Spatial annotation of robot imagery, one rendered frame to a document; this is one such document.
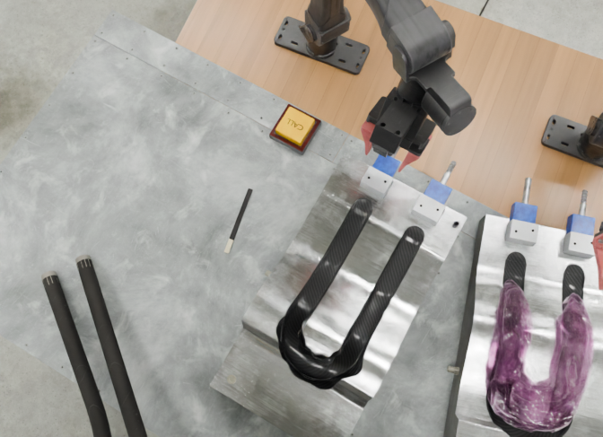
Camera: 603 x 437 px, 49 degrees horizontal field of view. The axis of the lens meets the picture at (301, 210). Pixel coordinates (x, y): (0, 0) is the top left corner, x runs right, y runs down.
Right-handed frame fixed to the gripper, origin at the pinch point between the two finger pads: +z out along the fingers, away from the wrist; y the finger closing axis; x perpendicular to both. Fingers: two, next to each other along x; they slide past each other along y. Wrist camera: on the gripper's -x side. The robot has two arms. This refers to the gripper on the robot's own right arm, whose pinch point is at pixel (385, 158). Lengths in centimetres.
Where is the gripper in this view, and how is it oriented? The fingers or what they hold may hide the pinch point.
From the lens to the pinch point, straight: 114.6
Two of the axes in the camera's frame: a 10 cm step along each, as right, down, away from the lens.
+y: 8.6, 4.8, -1.6
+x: 4.5, -6.0, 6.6
